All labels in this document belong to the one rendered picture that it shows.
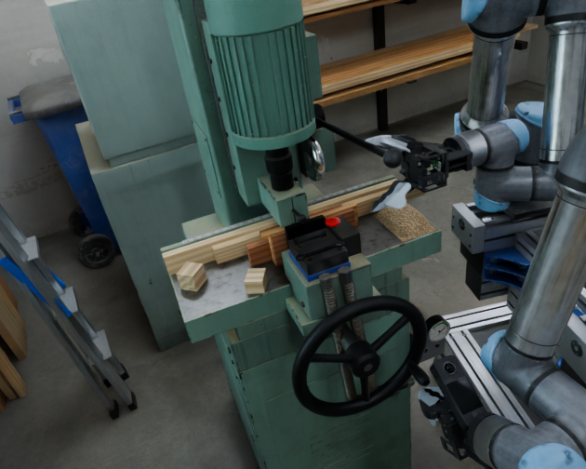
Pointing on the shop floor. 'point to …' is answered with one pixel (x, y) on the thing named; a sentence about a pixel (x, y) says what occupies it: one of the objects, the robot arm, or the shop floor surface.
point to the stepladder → (19, 246)
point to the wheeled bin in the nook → (69, 161)
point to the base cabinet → (281, 445)
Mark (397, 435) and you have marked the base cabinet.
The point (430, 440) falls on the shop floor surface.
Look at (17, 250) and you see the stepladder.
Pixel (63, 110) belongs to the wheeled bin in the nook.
